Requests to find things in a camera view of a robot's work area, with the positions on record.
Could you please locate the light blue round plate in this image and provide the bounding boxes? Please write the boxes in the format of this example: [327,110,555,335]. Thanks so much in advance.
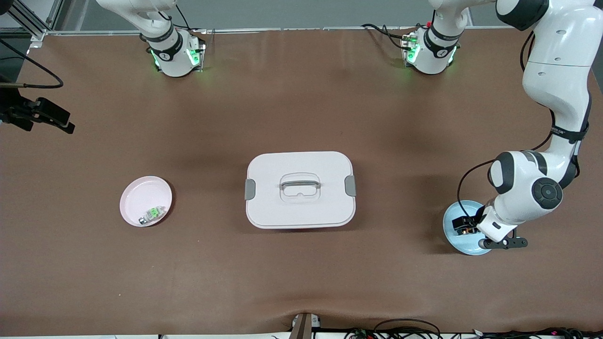
[442,200,495,256]

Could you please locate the pink round plate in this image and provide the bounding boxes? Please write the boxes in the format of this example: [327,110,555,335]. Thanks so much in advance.
[120,176,173,228]

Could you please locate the white lidded container grey latches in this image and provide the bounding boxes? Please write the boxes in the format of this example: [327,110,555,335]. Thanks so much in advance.
[244,151,357,230]

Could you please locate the brown table mat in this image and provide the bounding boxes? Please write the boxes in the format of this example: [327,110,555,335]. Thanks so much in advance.
[0,26,603,337]

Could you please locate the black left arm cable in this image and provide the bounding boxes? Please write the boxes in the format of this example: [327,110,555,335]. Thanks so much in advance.
[456,31,592,222]

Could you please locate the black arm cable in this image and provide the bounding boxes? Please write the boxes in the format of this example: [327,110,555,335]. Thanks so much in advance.
[456,31,592,222]
[0,40,65,89]

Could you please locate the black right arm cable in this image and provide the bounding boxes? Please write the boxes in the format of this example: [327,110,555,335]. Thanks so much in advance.
[0,40,65,89]

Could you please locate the aluminium frame profile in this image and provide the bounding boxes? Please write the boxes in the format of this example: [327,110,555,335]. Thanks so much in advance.
[0,0,65,44]

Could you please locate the black looped cable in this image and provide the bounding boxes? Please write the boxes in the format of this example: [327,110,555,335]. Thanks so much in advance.
[374,319,442,339]

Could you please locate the black cable bundle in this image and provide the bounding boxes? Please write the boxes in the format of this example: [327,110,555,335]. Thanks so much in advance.
[344,327,603,339]

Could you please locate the green white push-button switch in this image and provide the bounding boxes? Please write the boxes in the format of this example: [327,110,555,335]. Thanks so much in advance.
[139,206,166,226]

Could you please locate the black right base cables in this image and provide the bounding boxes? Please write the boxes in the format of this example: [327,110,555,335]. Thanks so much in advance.
[158,7,208,52]

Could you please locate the black base cables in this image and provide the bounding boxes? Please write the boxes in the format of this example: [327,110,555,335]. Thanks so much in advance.
[158,7,208,52]
[360,23,417,50]

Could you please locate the grey table edge bracket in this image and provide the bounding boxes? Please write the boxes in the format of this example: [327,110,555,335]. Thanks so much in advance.
[290,312,322,339]

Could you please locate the black left base cables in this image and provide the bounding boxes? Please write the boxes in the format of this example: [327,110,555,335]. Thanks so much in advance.
[360,23,417,50]

